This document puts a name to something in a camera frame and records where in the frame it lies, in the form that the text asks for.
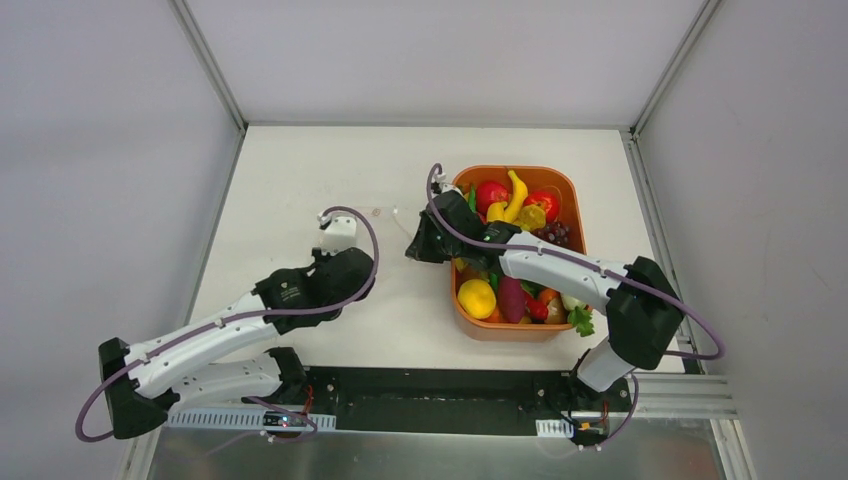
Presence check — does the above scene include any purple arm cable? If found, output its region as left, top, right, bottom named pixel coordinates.
left=74, top=205, right=381, bottom=444
left=425, top=163, right=727, bottom=362

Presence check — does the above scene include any white radish with leaves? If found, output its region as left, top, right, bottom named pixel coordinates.
left=561, top=294, right=595, bottom=337

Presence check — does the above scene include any clear zip top bag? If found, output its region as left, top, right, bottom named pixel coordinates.
left=318, top=205, right=418, bottom=250

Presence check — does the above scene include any red apple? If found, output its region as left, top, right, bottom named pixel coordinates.
left=475, top=180, right=510, bottom=215

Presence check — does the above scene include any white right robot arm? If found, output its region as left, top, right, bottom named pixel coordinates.
left=405, top=191, right=684, bottom=410

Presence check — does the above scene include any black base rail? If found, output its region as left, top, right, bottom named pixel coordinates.
left=269, top=366, right=632, bottom=437

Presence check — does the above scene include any yellow banana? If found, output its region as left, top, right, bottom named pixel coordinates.
left=504, top=170, right=529, bottom=223

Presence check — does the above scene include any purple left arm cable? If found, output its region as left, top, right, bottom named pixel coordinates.
left=74, top=205, right=381, bottom=444

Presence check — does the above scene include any yellow lemon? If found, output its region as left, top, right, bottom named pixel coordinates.
left=456, top=279, right=496, bottom=320

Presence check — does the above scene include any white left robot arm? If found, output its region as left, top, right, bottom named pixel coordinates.
left=98, top=247, right=379, bottom=440

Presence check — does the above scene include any red chili pepper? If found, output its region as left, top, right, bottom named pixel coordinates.
left=525, top=295, right=549, bottom=323

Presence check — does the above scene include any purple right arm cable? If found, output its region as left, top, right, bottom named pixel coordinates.
left=425, top=163, right=727, bottom=362

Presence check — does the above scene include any dark grape bunch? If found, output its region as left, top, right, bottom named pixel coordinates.
left=532, top=221, right=570, bottom=248

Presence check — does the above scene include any orange plastic bin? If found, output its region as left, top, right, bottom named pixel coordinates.
left=451, top=165, right=586, bottom=342

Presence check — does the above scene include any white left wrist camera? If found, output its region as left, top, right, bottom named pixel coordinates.
left=318, top=211, right=357, bottom=255

